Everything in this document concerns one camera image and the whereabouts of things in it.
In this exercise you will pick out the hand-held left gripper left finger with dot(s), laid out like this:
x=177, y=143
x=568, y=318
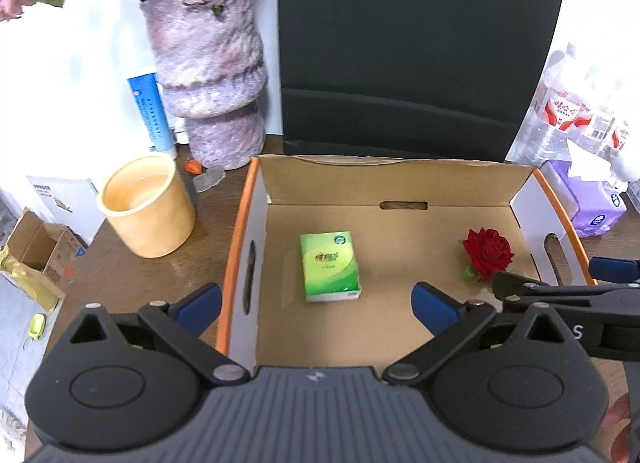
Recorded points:
x=200, y=304

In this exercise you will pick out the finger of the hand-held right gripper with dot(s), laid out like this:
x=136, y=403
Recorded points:
x=520, y=285
x=615, y=270

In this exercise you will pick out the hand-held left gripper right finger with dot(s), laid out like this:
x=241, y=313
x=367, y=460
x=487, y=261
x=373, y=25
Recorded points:
x=431, y=308

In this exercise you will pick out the red rose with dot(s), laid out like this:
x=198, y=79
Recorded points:
x=487, y=250

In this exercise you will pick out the orange-edged cardboard box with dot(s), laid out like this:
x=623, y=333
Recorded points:
x=400, y=253

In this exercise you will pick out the person's right hand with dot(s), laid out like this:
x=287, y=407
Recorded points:
x=620, y=415

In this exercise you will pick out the purple tissue pack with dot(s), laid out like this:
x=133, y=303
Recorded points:
x=590, y=203

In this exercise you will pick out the yellow cup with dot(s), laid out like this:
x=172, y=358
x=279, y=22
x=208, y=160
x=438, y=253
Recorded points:
x=150, y=223

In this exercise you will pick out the green tissue pack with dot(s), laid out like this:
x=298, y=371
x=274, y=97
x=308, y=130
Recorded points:
x=330, y=265

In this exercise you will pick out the small clear plastic piece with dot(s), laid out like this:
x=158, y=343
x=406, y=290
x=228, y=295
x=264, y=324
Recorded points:
x=209, y=178

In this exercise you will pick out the clear water bottle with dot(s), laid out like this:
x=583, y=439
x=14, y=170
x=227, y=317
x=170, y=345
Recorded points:
x=597, y=125
x=550, y=113
x=627, y=138

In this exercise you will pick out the small orange item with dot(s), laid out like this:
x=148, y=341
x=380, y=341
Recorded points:
x=192, y=166

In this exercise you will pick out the small brown cardboard box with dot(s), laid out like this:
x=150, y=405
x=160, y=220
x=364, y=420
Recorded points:
x=45, y=253

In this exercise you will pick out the yellow-green small gadget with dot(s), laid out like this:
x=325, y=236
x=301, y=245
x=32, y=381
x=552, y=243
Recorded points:
x=36, y=325

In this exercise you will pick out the white paper box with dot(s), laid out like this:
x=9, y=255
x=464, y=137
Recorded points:
x=60, y=198

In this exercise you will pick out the blue and white tube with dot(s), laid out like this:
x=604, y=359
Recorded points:
x=150, y=113

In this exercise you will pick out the purple fuzzy vase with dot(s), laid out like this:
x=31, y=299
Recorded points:
x=210, y=68

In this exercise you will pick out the black chair back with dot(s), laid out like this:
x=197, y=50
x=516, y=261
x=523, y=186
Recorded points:
x=410, y=43

